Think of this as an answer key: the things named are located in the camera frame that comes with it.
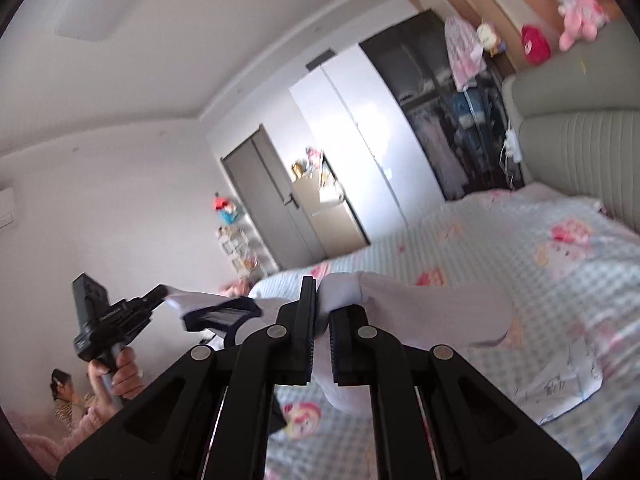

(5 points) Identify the square ceiling light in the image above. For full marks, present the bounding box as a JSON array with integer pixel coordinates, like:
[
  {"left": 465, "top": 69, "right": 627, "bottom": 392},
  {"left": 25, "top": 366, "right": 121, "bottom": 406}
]
[{"left": 54, "top": 0, "right": 137, "bottom": 42}]

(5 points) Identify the red and blue plush doll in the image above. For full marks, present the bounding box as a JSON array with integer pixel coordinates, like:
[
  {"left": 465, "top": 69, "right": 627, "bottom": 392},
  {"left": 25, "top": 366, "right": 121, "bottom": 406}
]
[{"left": 213, "top": 191, "right": 242, "bottom": 224}]

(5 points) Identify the checked cartoon printed blanket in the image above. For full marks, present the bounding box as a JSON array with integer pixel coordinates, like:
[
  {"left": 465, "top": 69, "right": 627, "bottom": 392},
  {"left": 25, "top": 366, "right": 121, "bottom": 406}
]
[{"left": 249, "top": 182, "right": 640, "bottom": 480}]

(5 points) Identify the red plush toy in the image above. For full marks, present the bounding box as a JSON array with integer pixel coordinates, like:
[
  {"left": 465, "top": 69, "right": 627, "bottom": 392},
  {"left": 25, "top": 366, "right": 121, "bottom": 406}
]
[{"left": 520, "top": 24, "right": 552, "bottom": 67}]

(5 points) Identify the white printed cloth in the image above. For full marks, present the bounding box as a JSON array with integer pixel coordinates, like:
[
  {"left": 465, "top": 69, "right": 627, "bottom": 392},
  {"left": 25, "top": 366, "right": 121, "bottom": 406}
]
[{"left": 517, "top": 337, "right": 603, "bottom": 423}]

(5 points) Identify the white garment with navy trim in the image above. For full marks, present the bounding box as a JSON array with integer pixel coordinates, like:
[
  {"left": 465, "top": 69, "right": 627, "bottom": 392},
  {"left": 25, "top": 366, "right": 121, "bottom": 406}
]
[{"left": 164, "top": 270, "right": 517, "bottom": 413}]

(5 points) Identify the yellow plush toy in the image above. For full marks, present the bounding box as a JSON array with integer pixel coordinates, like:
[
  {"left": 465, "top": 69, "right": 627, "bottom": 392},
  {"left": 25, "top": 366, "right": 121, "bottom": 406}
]
[{"left": 475, "top": 22, "right": 502, "bottom": 57}]

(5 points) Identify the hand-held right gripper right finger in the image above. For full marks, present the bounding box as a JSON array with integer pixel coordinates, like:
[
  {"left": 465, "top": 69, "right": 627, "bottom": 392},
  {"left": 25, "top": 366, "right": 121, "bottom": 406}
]
[{"left": 329, "top": 304, "right": 584, "bottom": 480}]

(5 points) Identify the grey-green padded headboard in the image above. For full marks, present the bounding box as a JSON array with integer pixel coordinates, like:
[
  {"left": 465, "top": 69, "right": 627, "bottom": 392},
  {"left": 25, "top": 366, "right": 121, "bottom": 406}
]
[{"left": 501, "top": 20, "right": 640, "bottom": 236}]

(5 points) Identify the beige cabinet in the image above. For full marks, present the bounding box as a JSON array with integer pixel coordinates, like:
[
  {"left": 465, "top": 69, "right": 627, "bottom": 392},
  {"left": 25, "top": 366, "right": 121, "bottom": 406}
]
[{"left": 292, "top": 154, "right": 372, "bottom": 257}]

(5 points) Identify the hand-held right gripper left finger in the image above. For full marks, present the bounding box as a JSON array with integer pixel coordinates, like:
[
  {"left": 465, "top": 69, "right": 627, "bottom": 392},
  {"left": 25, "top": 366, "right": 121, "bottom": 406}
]
[{"left": 56, "top": 276, "right": 317, "bottom": 480}]

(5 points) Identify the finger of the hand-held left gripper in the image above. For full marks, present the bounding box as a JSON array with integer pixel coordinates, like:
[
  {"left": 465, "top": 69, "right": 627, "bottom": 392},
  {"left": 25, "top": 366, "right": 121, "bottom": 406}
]
[{"left": 142, "top": 284, "right": 169, "bottom": 315}]

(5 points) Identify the person's left hand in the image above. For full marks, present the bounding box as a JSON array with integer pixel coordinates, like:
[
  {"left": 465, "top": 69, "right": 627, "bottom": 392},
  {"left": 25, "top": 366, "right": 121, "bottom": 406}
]
[{"left": 87, "top": 347, "right": 144, "bottom": 403}]

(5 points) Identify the pink plush toy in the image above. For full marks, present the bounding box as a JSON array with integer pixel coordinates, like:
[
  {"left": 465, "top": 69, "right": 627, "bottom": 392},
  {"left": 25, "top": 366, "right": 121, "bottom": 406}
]
[{"left": 546, "top": 0, "right": 610, "bottom": 52}]

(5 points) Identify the grey door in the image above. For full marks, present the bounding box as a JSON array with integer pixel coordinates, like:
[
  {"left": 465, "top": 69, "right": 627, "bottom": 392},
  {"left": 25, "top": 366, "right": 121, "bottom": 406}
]
[{"left": 221, "top": 127, "right": 328, "bottom": 272}]

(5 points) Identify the person's left forearm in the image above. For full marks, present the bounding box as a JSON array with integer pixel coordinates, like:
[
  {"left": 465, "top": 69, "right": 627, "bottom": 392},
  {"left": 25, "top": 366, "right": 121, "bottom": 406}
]
[{"left": 50, "top": 399, "right": 122, "bottom": 461}]

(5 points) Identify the white wardrobe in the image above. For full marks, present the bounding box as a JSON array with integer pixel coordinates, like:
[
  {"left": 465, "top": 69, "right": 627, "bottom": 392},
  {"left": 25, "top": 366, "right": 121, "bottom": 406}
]
[{"left": 289, "top": 43, "right": 447, "bottom": 243}]

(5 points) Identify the pink hanging dress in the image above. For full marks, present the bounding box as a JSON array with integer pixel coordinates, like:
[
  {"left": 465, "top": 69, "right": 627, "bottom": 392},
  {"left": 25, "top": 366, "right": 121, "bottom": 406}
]
[{"left": 444, "top": 14, "right": 485, "bottom": 88}]

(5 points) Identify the dark glass wardrobe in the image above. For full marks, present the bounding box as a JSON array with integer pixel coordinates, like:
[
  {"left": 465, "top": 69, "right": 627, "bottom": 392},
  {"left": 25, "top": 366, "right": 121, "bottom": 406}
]
[{"left": 359, "top": 9, "right": 523, "bottom": 202}]

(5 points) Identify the white toy shelf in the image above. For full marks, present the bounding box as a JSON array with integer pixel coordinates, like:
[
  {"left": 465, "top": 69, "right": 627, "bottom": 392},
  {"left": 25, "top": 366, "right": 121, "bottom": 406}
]
[{"left": 217, "top": 220, "right": 278, "bottom": 282}]

